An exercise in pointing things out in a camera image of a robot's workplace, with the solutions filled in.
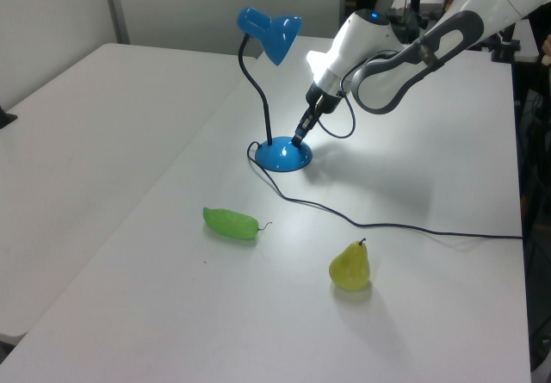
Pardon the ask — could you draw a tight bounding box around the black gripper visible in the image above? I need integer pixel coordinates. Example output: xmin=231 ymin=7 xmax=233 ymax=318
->
xmin=292 ymin=83 xmax=342 ymax=145

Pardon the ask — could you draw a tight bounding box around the blue desk lamp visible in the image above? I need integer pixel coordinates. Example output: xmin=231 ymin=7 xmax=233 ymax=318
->
xmin=236 ymin=6 xmax=314 ymax=173

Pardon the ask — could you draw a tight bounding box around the green chili pepper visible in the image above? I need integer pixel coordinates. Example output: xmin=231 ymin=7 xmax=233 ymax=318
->
xmin=201 ymin=206 xmax=275 ymax=242

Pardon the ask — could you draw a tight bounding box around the yellow-green pear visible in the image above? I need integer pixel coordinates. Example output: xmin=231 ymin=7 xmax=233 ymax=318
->
xmin=329 ymin=238 xmax=372 ymax=292

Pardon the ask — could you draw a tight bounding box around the black clamp with pole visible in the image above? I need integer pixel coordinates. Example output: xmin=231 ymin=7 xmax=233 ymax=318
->
xmin=492 ymin=23 xmax=523 ymax=64

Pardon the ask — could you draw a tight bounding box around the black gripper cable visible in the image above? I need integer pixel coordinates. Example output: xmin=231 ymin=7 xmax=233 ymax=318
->
xmin=317 ymin=92 xmax=357 ymax=139

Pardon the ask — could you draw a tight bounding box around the black lamp power cable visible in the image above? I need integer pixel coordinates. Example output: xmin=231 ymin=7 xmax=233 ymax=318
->
xmin=246 ymin=140 xmax=524 ymax=241

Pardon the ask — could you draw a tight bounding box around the black camera stand clamp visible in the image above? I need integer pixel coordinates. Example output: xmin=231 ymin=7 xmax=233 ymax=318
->
xmin=0 ymin=105 xmax=19 ymax=129

